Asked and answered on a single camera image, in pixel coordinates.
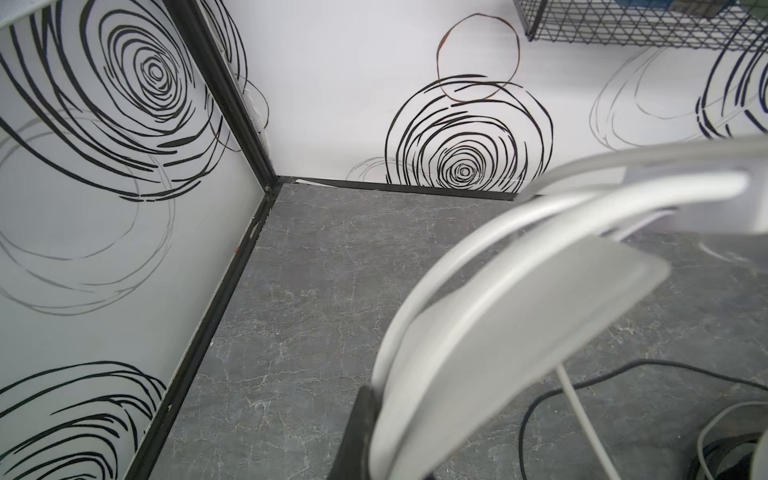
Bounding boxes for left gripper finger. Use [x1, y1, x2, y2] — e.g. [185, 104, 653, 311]
[326, 385, 381, 480]

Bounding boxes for white headphones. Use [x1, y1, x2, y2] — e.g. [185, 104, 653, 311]
[367, 135, 767, 479]

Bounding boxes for black blue headphones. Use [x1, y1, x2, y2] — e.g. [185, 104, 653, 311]
[517, 358, 768, 480]

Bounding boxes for black wire basket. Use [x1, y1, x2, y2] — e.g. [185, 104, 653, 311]
[514, 0, 767, 52]

